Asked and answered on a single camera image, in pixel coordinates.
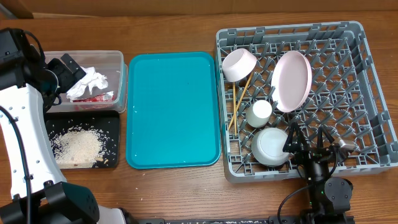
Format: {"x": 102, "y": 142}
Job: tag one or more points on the cream cup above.
{"x": 258, "y": 114}

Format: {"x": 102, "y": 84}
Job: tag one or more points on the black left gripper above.
{"x": 69, "y": 79}

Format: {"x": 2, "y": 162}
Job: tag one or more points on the teal serving tray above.
{"x": 172, "y": 111}

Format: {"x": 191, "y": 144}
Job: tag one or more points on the wooden chopstick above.
{"x": 241, "y": 98}
{"x": 234, "y": 107}

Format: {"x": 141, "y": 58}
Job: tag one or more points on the grey dishwasher rack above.
{"x": 346, "y": 97}

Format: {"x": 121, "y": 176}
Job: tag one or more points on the black plastic tray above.
{"x": 107, "y": 121}

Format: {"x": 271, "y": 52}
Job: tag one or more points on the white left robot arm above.
{"x": 30, "y": 86}

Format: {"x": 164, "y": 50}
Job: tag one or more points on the grey bowl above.
{"x": 267, "y": 147}

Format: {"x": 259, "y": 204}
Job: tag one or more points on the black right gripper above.
{"x": 306, "y": 153}

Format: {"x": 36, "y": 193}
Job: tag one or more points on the clear plastic waste bin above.
{"x": 109, "y": 63}

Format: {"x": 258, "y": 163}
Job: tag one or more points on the red snack wrapper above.
{"x": 104, "y": 97}

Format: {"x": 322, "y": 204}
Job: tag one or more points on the white napkin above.
{"x": 90, "y": 80}

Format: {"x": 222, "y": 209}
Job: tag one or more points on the pink bowl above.
{"x": 238, "y": 64}

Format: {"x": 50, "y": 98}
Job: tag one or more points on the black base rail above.
{"x": 269, "y": 220}

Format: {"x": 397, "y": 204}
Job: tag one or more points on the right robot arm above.
{"x": 329, "y": 195}

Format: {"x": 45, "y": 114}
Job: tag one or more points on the pink plate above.
{"x": 292, "y": 80}

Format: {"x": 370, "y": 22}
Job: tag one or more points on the rice grains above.
{"x": 78, "y": 148}

